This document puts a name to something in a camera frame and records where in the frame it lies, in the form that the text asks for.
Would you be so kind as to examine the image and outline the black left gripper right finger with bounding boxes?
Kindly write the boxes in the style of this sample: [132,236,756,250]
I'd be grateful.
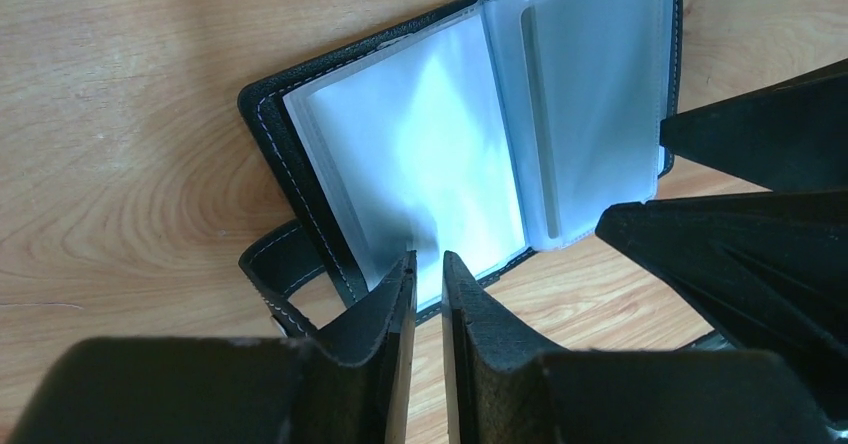
[442,251,835,443]

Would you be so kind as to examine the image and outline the black leather card holder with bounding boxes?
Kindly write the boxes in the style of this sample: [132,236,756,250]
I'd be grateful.
[237,0,682,337]

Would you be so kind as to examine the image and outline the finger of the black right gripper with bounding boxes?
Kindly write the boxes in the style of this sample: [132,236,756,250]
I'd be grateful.
[595,190,847,421]
[660,60,847,192]

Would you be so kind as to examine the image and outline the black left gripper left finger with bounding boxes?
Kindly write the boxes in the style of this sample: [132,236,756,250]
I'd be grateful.
[9,252,417,443]

